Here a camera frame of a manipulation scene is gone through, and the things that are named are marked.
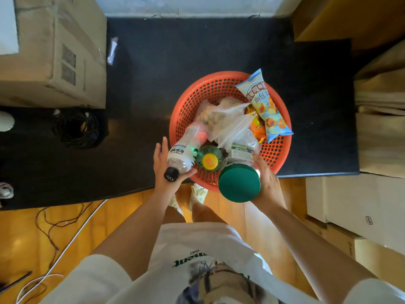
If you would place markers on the person's right hand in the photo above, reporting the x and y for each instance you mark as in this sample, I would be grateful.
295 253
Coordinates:
270 189

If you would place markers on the person's left hand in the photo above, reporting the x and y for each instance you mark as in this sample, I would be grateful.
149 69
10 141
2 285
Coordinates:
163 182

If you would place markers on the person's left thumb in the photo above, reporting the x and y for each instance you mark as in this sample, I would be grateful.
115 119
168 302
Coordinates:
187 174

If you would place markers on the person's right fingers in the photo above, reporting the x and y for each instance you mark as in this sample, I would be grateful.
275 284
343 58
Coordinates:
259 163

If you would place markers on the clear bottle with black cap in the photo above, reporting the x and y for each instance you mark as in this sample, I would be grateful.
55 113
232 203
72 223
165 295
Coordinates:
183 155

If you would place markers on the jar with green lid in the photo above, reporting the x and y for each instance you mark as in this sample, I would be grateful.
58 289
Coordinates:
239 183

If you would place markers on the person's right forearm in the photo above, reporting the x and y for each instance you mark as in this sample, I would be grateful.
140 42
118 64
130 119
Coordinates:
313 250

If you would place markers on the person's left forearm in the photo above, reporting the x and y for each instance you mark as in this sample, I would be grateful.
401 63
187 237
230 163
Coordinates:
139 231

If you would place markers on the person's right shoe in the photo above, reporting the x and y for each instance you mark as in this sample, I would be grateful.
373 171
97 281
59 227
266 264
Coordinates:
198 194

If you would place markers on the person's shoe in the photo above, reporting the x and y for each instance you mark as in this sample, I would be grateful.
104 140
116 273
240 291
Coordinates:
198 194
176 205

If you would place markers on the green bottle with yellow cap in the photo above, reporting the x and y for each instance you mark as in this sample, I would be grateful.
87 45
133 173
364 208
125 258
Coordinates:
210 161

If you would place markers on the person's left shoe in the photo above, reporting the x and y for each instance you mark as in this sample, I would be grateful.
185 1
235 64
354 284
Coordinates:
176 205

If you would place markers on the orange snack packet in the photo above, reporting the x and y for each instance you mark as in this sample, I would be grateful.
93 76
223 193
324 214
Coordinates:
256 127

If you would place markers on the person's right leg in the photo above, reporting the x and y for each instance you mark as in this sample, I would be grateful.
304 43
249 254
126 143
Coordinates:
205 213

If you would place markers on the person's leg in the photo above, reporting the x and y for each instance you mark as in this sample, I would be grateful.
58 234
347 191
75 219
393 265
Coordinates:
205 213
174 215

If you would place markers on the person's left leg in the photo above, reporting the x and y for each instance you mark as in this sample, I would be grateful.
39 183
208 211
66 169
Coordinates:
174 215

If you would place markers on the blue snack packet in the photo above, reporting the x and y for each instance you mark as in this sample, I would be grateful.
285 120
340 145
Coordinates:
264 104

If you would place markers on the clear plastic bag with snacks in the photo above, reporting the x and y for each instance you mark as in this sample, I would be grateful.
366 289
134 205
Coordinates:
218 118

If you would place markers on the white printed t-shirt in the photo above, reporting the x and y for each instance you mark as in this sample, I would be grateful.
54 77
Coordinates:
189 240

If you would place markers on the orange plastic basket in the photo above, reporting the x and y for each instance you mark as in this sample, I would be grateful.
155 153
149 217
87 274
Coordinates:
189 104

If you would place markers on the white carton box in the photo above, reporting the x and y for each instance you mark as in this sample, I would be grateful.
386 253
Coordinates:
354 202

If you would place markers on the beige folded cardboard stack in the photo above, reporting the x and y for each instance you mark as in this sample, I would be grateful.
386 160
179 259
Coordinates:
379 139

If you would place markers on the clear plastic wrapper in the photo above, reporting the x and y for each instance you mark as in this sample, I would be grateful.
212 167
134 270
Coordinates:
112 50

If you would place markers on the low brown cardboard box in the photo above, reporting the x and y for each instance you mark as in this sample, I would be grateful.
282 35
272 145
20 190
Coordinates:
373 256

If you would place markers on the large brown cardboard box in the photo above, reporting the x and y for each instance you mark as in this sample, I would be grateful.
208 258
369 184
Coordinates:
47 50

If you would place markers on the white round object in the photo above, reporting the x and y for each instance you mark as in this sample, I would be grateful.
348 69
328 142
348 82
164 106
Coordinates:
5 121

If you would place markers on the black rod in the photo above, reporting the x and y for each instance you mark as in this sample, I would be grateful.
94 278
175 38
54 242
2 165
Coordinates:
15 282

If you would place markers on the white flat box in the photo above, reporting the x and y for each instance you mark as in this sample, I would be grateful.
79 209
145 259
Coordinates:
8 25

